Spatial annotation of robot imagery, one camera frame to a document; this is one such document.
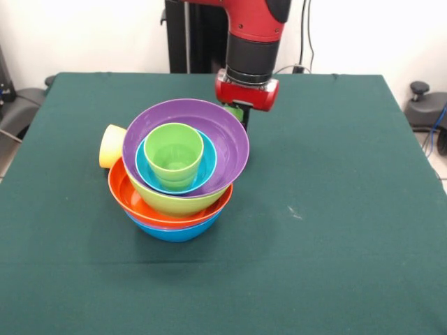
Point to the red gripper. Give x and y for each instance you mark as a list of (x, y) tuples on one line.
[(244, 94)]

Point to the green plastic cup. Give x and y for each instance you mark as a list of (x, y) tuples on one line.
[(235, 113), (174, 150)]

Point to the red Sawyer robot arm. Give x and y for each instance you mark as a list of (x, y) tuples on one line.
[(251, 45)]

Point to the purple and green bowl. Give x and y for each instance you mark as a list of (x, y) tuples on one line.
[(227, 139)]

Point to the small cyan bowl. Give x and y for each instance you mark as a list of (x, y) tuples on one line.
[(209, 164)]

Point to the large blue bowl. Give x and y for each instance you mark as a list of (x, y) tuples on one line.
[(174, 235)]

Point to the yellow plastic cup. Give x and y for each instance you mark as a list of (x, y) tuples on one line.
[(111, 146)]

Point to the orange-red bowl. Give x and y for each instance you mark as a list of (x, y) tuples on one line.
[(129, 195)]

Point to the dark green tablecloth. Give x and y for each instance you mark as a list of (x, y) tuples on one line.
[(279, 261)]

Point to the dark grey equipment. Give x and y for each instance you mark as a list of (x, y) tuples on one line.
[(5, 80)]

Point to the grey pedestal foot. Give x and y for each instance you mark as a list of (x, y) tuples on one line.
[(426, 111), (21, 104)]

